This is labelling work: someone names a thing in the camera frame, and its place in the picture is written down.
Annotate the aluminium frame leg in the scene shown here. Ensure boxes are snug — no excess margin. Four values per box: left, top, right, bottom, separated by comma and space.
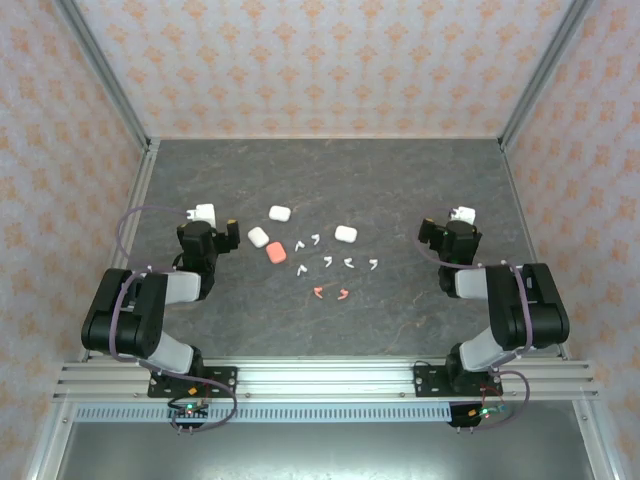
572, 399, 619, 480
27, 399, 76, 480

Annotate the aluminium corner post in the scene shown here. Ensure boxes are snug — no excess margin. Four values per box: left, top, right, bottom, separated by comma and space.
52, 0, 152, 151
498, 0, 596, 151

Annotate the wide aluminium mounting beam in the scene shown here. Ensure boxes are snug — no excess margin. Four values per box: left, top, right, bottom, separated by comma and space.
53, 357, 599, 401

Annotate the aluminium table side rail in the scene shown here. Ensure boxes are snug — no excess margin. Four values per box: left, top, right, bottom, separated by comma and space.
87, 139, 162, 361
497, 138, 574, 361

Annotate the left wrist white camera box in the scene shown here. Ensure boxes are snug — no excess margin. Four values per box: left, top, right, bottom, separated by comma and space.
184, 202, 217, 226

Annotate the small controller circuit board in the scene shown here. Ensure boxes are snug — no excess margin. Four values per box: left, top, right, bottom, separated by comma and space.
449, 402, 509, 427
167, 399, 210, 422

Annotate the grey metal sheet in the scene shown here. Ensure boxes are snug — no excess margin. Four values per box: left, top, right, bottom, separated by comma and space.
54, 422, 599, 480

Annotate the grey slotted cable duct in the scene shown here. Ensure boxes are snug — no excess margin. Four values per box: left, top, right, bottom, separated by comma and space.
74, 403, 454, 424

